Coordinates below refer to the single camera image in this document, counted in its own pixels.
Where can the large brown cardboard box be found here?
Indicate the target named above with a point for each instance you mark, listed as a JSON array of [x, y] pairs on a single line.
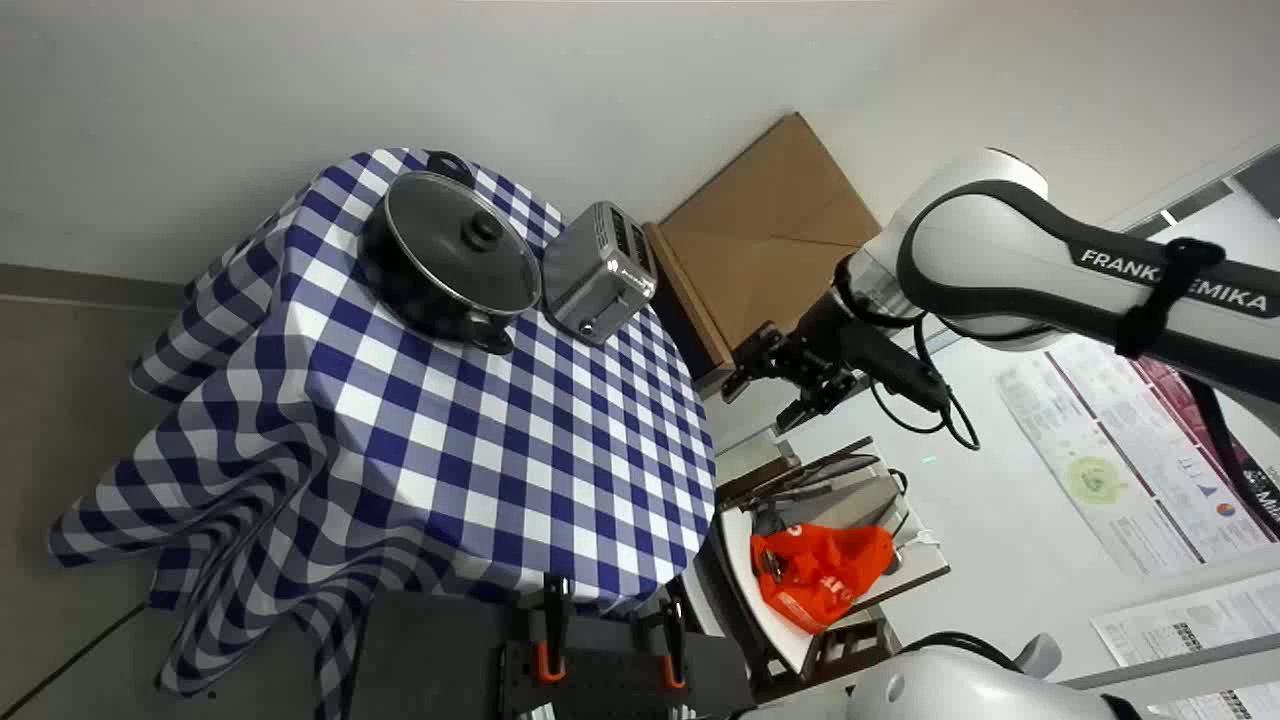
[[764, 221]]

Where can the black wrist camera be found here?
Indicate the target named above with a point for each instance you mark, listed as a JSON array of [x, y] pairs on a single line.
[[819, 403]]

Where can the white sheet green mark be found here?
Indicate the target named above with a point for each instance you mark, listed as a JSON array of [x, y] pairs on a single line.
[[1095, 474]]

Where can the pile of dark metal bars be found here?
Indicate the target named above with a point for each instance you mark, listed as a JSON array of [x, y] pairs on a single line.
[[801, 480]]

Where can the dark red poster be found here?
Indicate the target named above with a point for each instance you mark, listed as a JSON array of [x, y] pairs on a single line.
[[1220, 425]]

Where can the dark grey panel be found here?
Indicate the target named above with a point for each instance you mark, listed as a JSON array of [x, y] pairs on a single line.
[[1261, 180]]

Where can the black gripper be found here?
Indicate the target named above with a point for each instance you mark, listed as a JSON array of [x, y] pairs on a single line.
[[863, 348]]

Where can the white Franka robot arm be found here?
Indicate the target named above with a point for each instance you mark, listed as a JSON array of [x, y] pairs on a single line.
[[984, 242]]

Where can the white printed paper sheet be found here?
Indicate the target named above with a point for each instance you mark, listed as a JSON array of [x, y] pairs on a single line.
[[1175, 441]]

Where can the black perforated breadboard plate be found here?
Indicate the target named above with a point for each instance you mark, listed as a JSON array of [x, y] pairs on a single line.
[[425, 661]]

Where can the silver metal toaster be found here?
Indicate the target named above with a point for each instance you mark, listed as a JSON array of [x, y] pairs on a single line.
[[594, 280]]

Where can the blue white checkered tablecloth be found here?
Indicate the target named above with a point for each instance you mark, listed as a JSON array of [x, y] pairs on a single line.
[[467, 441]]

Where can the orange plastic bag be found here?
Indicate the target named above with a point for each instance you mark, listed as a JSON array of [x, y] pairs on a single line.
[[814, 564]]

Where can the black cooking pot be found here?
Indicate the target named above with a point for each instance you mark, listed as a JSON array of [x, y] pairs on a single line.
[[447, 242], [403, 286]]

